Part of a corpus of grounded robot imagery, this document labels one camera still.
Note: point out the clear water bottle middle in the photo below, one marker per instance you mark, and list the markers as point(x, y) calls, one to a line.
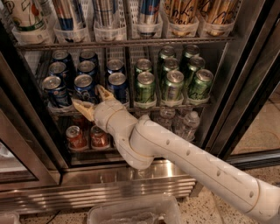
point(164, 117)

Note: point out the gold tall can right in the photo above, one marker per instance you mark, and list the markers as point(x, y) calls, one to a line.
point(218, 12)

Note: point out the steel fridge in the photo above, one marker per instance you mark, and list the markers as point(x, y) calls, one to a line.
point(89, 177)

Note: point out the white printed tall can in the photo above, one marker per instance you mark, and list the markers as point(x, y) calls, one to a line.
point(26, 15)

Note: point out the red soda can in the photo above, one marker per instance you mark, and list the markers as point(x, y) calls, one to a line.
point(75, 138)
point(99, 138)

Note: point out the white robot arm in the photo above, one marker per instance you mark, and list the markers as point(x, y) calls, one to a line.
point(140, 140)

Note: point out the blue silver tall can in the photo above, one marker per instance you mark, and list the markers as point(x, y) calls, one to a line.
point(69, 14)

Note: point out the green can front right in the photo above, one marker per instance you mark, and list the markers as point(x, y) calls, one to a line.
point(200, 85)

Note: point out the green can front left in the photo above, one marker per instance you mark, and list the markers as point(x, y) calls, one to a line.
point(145, 87)

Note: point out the silver striped tall can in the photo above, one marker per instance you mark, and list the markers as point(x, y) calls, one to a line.
point(105, 13)

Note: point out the fridge sliding door right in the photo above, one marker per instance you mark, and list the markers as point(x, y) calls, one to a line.
point(246, 68)

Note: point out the gold tall can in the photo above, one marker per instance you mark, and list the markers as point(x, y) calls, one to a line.
point(180, 12)
point(218, 12)

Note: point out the red soda can left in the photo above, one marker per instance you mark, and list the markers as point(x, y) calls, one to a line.
point(75, 138)

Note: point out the green can front middle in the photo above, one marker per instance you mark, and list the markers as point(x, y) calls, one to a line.
point(172, 86)

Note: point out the green can back middle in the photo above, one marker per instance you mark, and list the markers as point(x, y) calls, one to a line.
point(167, 51)

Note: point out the fridge glass door left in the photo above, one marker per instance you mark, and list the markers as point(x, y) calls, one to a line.
point(24, 163)

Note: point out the green can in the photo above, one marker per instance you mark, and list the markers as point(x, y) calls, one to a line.
point(200, 85)
point(188, 52)
point(167, 51)
point(145, 87)
point(194, 64)
point(172, 86)
point(170, 64)
point(143, 65)

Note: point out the blue red energy can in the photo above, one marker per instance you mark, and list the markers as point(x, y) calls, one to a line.
point(148, 12)

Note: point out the green can back right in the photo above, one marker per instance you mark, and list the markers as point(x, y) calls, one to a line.
point(188, 52)

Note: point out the clear plastic bin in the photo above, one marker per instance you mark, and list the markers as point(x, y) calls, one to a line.
point(141, 210)

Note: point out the clear water bottle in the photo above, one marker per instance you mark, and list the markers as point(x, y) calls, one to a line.
point(164, 117)
point(186, 126)

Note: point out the red soda can right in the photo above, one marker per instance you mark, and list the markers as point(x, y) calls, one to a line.
point(99, 138)

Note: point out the clear water bottle right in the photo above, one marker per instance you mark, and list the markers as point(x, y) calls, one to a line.
point(186, 126)

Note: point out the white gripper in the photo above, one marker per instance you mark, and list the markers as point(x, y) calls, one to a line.
point(102, 112)

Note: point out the gold tall can left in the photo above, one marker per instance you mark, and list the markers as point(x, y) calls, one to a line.
point(180, 12)

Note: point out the blue pepsi can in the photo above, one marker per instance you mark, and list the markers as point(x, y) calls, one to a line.
point(56, 91)
point(63, 56)
point(115, 66)
point(88, 55)
point(60, 69)
point(87, 67)
point(118, 86)
point(84, 86)

